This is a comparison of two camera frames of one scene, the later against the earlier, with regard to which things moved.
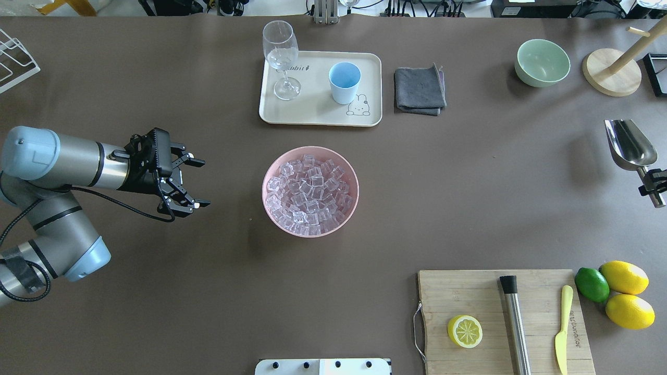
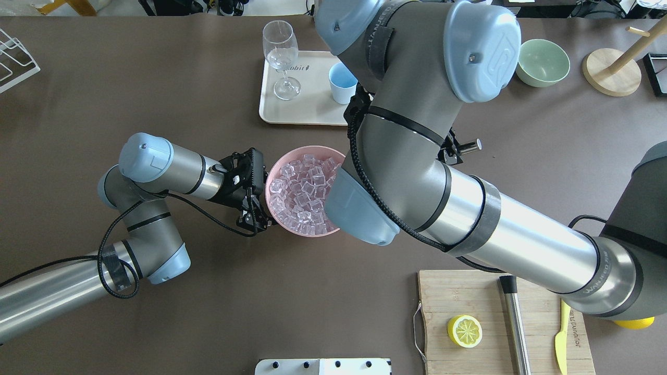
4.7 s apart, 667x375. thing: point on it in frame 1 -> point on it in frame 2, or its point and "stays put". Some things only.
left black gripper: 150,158 -> 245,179
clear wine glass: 282,51 stays put
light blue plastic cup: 344,78 stays put
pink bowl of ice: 309,191 stays put
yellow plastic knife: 560,341 stays put
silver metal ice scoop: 630,149 -> 470,146
